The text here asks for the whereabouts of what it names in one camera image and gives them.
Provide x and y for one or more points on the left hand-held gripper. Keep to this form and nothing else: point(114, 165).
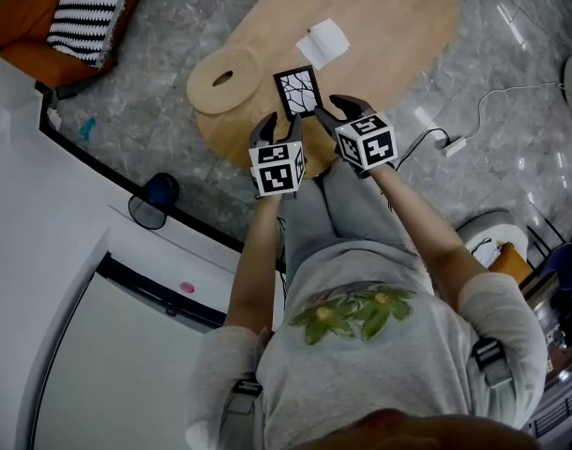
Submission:
point(276, 171)

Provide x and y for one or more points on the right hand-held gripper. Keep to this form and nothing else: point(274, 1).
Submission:
point(365, 139)

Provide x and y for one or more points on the black framed patterned tile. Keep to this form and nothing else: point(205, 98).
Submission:
point(297, 92)

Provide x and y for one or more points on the person's right forearm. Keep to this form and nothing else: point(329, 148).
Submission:
point(422, 232)

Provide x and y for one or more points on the person's left forearm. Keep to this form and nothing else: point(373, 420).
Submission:
point(255, 260)

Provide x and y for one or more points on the wooden coffee table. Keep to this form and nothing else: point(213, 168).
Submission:
point(384, 26)

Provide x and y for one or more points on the round wooden tissue box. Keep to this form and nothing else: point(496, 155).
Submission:
point(239, 70)

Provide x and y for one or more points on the white folded paper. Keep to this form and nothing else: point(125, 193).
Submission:
point(326, 42)

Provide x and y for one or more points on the person's grey trousers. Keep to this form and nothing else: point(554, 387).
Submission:
point(323, 218)

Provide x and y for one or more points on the white power strip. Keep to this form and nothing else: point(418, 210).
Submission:
point(453, 146)

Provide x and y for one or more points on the black mesh wastebasket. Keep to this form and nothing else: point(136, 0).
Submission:
point(152, 202)

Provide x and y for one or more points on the grey round stool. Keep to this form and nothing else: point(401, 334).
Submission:
point(487, 220)

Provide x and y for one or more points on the pink round disc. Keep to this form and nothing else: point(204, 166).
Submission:
point(187, 287)

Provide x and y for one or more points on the teal plastic toy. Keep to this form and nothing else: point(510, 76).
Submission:
point(86, 128)

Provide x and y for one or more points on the white printed bag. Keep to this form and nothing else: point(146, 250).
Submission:
point(486, 253)

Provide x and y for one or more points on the black white striped cushion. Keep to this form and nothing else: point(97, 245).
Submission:
point(86, 17)

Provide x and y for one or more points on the crumpled white paper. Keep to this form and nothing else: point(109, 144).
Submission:
point(54, 117)

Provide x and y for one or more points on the person's grey flowered sweatshirt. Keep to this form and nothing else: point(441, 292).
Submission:
point(361, 373)

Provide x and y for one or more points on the blue chair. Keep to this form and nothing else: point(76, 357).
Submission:
point(567, 265)

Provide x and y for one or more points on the orange sofa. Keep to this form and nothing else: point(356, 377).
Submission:
point(28, 26)

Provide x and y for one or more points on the dark metal rack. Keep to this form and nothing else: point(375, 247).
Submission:
point(565, 326)

